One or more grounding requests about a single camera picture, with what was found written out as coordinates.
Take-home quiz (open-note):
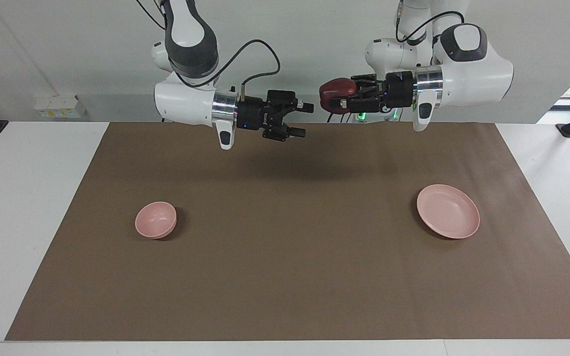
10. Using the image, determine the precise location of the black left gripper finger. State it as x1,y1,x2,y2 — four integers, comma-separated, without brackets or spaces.
352,74,387,92
330,94,389,114

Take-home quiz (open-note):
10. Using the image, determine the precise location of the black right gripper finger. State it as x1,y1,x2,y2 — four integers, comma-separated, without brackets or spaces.
264,121,307,142
268,90,314,113

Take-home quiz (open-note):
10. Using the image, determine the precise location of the red apple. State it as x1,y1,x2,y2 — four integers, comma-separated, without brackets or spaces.
319,78,358,114

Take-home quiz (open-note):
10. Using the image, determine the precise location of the pink plate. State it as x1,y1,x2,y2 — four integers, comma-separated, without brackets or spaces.
417,184,481,240

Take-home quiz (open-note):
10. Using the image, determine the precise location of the pink bowl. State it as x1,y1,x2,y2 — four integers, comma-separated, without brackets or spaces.
135,201,178,240

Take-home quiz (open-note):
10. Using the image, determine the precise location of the brown table mat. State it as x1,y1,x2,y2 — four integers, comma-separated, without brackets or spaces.
4,122,570,342

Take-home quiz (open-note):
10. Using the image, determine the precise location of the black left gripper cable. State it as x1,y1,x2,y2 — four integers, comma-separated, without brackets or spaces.
395,11,465,43

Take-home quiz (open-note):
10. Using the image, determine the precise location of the white wall socket box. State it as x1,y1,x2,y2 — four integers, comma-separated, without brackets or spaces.
33,94,88,119

